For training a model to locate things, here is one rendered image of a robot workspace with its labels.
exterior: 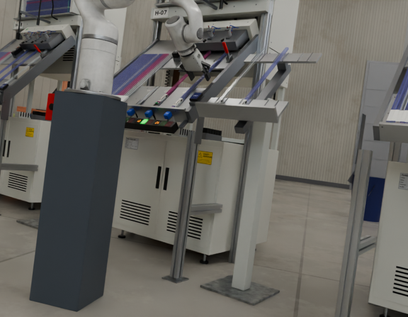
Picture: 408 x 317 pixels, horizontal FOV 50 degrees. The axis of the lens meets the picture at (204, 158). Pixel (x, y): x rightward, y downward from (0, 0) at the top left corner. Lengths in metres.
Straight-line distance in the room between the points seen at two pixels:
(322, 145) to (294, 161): 0.88
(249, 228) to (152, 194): 0.72
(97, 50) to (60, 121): 0.26
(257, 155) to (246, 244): 0.37
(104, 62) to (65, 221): 0.54
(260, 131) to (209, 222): 0.58
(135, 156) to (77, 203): 1.03
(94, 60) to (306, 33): 11.42
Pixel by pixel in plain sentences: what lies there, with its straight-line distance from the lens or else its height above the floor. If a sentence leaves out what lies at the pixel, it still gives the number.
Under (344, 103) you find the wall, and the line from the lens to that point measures 12.37.
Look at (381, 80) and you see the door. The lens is 12.50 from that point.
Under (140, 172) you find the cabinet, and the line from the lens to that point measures 2.42.
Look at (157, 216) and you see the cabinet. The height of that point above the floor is 0.18.
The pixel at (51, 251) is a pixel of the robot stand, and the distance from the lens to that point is 1.54.
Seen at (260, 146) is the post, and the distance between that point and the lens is 1.81.
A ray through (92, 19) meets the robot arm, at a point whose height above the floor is 0.95.
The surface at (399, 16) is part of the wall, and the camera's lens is 13.01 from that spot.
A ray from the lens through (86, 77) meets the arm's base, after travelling 1.50.
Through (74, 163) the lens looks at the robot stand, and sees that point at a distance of 1.46.
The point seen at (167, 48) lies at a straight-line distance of 2.60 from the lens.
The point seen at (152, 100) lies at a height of 0.76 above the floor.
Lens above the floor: 0.57
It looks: 1 degrees down
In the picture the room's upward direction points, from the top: 7 degrees clockwise
